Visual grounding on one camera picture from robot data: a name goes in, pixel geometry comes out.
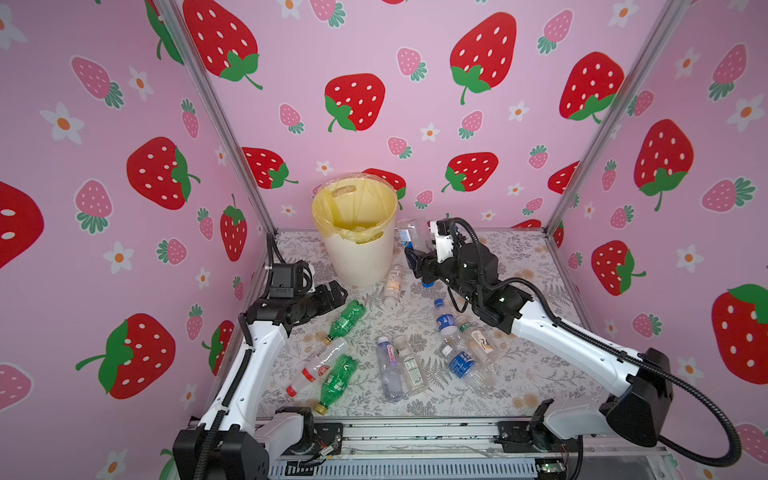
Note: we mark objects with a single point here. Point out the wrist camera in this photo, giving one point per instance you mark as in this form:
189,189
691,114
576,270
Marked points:
444,246
289,280

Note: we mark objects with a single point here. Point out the clear bottle pink label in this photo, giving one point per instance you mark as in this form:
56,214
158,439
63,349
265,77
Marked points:
389,370

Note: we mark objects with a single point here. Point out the yellow bin liner bag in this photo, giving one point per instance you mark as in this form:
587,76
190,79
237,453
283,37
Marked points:
357,207

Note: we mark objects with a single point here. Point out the blue label bottle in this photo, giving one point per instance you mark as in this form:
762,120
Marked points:
473,374
445,323

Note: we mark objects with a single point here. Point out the green bottle lower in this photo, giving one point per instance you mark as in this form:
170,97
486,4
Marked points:
336,383

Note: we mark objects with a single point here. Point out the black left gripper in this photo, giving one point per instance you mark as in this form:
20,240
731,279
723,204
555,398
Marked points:
326,304

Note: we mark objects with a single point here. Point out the clear bottle red label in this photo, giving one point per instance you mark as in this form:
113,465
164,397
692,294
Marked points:
317,366

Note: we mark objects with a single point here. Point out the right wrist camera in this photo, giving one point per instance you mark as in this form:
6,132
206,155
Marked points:
444,246

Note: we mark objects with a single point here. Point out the white plastic waste bin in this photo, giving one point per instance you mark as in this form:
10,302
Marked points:
361,265

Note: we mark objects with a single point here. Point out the green bottle upper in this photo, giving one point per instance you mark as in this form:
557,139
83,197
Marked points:
346,321

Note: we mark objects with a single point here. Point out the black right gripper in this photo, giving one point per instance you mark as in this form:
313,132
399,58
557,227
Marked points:
430,274

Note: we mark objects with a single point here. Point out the clear bottle green label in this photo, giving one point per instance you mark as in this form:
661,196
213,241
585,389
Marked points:
415,379

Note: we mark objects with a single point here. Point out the clear bottle blue cap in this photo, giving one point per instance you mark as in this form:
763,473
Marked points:
415,233

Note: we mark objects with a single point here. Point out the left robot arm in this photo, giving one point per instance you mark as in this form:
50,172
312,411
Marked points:
246,384

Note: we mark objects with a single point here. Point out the small bottle orange label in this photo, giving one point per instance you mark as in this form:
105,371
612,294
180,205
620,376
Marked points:
394,286

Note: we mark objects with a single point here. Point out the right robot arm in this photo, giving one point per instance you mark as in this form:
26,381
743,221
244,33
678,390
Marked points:
636,397

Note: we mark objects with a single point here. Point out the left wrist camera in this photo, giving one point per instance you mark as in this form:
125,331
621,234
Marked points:
289,280

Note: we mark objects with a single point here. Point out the tea bottle beige label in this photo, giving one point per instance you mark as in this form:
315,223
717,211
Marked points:
478,344

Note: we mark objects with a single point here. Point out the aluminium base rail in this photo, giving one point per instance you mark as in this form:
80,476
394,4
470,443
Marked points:
450,448

